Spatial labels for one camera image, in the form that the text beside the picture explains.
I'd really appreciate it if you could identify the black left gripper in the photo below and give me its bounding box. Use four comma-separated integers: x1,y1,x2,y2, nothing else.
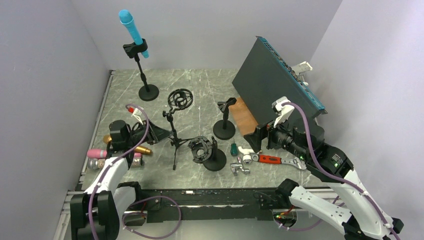
126,118,174,148

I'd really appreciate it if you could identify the gold microphone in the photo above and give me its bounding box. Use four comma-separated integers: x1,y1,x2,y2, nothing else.
102,134,153,156

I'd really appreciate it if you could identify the black clip stand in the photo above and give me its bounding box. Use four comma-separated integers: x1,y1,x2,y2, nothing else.
213,97,237,140

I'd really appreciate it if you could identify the black tripod microphone stand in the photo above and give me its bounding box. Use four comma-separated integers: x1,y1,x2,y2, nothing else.
161,88,196,171

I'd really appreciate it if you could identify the black stand holding blue microphone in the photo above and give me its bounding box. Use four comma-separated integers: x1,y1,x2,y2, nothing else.
122,38,160,102

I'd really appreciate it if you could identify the black shock-mount stand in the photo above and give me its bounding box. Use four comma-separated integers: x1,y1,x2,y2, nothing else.
188,135,227,172

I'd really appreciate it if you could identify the pink microphone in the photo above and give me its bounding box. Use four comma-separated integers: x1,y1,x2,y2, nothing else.
86,148,124,159

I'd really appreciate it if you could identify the glitter sequin microphone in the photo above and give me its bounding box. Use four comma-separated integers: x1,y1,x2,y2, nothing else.
87,158,143,170

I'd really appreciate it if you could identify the blue microphone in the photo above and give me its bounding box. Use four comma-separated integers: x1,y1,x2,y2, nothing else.
118,9,150,59

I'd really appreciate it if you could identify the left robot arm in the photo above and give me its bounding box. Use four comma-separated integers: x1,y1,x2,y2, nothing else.
70,120,173,240

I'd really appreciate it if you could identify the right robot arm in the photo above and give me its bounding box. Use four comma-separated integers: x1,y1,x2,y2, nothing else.
244,118,404,240

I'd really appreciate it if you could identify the brown wooden board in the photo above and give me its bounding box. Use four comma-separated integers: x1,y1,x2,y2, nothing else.
229,97,258,136

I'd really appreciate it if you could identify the white plastic faucet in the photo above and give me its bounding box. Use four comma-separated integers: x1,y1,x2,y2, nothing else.
237,146,261,165

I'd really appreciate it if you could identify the chrome pipe fitting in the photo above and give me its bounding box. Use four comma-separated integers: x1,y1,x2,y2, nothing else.
230,157,251,176

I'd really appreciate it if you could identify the dark rack unit, blue front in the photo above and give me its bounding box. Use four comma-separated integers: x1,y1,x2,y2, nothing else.
232,36,327,124

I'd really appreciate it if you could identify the green handle screwdriver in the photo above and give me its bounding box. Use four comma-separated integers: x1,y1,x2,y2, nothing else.
230,139,239,157

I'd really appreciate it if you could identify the white camera mount, left wrist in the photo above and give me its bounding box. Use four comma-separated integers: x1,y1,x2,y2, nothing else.
127,106,144,125

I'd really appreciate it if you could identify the white camera mount, wrist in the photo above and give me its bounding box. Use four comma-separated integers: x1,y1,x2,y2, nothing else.
271,96,295,128
127,106,144,125

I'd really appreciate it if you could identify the red handle adjustable wrench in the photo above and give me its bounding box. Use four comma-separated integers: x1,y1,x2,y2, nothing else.
251,154,307,171

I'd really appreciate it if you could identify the white camera mount, right wrist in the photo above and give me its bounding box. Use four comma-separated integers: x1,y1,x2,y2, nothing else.
271,96,295,128

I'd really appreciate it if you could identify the black front rail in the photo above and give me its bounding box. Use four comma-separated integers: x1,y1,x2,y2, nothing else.
141,187,291,223

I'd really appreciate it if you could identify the white bracket behind rack unit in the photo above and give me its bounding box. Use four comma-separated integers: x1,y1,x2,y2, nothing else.
291,61,313,76

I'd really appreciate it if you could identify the purple cable under rail left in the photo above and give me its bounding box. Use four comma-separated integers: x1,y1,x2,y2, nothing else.
121,195,182,240

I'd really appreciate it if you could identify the purple cable under rail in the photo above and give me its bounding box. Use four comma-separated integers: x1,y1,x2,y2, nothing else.
273,198,345,233
121,195,182,240

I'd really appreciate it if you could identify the purple cable under rail right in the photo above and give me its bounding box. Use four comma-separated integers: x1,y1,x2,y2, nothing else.
273,198,345,233

